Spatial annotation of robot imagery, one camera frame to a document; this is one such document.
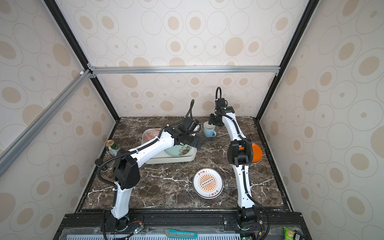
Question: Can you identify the silver aluminium rail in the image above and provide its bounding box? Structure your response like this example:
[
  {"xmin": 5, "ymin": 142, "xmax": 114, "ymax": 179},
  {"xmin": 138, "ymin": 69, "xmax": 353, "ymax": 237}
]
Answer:
[
  {"xmin": 90, "ymin": 66, "xmax": 281, "ymax": 74},
  {"xmin": 1, "ymin": 70, "xmax": 91, "ymax": 175}
]

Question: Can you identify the white plastic bin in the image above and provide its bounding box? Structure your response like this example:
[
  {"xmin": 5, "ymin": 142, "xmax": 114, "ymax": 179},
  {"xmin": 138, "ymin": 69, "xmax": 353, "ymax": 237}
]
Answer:
[{"xmin": 142, "ymin": 129, "xmax": 197, "ymax": 165}]

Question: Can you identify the silver aluminium rail back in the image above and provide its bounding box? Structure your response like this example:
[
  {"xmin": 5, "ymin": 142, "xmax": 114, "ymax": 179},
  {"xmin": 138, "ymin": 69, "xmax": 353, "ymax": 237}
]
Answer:
[{"xmin": 90, "ymin": 66, "xmax": 281, "ymax": 74}]

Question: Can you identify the black frame post right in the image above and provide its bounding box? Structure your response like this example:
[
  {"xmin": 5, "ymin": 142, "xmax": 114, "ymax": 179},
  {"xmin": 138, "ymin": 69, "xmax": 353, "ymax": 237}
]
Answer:
[{"xmin": 255, "ymin": 0, "xmax": 320, "ymax": 121}]

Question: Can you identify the teal utility knife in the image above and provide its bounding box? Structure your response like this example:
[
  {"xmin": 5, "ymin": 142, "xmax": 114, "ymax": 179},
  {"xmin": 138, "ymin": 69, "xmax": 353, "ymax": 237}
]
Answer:
[{"xmin": 165, "ymin": 229, "xmax": 198, "ymax": 240}]

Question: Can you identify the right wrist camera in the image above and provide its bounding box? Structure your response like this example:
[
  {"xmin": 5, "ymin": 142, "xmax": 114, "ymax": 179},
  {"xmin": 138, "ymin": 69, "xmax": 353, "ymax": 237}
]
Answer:
[{"xmin": 215, "ymin": 98, "xmax": 228, "ymax": 113}]

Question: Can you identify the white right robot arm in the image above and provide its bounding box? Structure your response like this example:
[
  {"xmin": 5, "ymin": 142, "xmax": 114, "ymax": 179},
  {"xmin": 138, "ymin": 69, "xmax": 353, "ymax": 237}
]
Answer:
[{"xmin": 209, "ymin": 87, "xmax": 270, "ymax": 225}]

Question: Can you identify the red patterned bowl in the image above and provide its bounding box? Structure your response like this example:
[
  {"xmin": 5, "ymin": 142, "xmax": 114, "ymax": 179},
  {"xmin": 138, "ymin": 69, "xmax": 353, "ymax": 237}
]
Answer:
[{"xmin": 142, "ymin": 129, "xmax": 160, "ymax": 143}]

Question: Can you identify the silver aluminium rail left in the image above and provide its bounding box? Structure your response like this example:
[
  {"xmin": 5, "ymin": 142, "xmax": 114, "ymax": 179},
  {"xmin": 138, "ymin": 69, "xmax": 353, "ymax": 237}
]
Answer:
[{"xmin": 1, "ymin": 70, "xmax": 91, "ymax": 175}]

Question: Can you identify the black frame post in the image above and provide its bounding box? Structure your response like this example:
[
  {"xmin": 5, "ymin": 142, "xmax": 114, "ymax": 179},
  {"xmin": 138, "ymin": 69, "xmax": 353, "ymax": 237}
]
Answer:
[
  {"xmin": 255, "ymin": 0, "xmax": 320, "ymax": 121},
  {"xmin": 43, "ymin": 0, "xmax": 120, "ymax": 122}
]

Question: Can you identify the small dark cap bottle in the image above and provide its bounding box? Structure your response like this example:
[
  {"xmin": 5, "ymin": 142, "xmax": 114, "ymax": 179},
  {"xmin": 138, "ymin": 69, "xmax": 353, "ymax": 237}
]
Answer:
[{"xmin": 95, "ymin": 159, "xmax": 104, "ymax": 168}]

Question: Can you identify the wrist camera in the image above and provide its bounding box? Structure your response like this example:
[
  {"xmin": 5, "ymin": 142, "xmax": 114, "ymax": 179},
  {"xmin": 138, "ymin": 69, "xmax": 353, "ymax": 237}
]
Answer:
[
  {"xmin": 215, "ymin": 98, "xmax": 228, "ymax": 113},
  {"xmin": 181, "ymin": 117, "xmax": 201, "ymax": 134}
]

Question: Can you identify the mint green flower plate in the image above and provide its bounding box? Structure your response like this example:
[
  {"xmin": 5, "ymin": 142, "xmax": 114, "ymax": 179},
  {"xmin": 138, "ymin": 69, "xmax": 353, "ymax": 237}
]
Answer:
[{"xmin": 165, "ymin": 145, "xmax": 195, "ymax": 158}]

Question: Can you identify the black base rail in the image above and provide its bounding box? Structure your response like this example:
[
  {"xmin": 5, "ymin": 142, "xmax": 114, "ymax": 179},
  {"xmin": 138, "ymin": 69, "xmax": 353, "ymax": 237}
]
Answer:
[{"xmin": 54, "ymin": 210, "xmax": 312, "ymax": 240}]

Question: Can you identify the light blue ceramic mug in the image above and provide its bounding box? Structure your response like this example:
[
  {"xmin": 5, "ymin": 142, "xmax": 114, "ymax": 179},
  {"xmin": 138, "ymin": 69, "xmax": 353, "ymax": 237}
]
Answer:
[{"xmin": 203, "ymin": 121, "xmax": 217, "ymax": 138}]

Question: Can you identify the white orange sunburst plate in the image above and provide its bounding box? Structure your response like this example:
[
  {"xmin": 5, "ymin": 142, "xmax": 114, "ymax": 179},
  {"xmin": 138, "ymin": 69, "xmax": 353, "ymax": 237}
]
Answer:
[{"xmin": 193, "ymin": 168, "xmax": 224, "ymax": 200}]

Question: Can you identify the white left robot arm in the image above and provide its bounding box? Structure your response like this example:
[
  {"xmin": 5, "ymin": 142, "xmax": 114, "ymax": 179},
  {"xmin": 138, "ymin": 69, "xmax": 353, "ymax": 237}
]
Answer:
[{"xmin": 97, "ymin": 100, "xmax": 204, "ymax": 220}]

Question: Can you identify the green snack packet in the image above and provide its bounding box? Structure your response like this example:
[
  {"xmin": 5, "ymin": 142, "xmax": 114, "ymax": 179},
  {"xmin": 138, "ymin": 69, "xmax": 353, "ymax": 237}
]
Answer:
[{"xmin": 284, "ymin": 227, "xmax": 308, "ymax": 240}]

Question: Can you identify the green label drink bottle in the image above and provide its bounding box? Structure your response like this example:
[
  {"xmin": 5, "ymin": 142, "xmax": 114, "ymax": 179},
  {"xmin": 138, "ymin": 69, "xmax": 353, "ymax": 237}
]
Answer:
[{"xmin": 105, "ymin": 140, "xmax": 120, "ymax": 157}]

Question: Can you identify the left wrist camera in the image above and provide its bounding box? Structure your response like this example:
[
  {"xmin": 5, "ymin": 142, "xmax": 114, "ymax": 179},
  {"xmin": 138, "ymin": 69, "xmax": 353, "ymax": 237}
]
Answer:
[{"xmin": 181, "ymin": 117, "xmax": 201, "ymax": 134}]

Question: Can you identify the black frame post left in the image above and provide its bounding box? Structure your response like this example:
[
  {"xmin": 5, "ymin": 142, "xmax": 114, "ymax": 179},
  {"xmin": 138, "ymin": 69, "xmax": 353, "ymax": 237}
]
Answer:
[{"xmin": 43, "ymin": 0, "xmax": 120, "ymax": 122}]

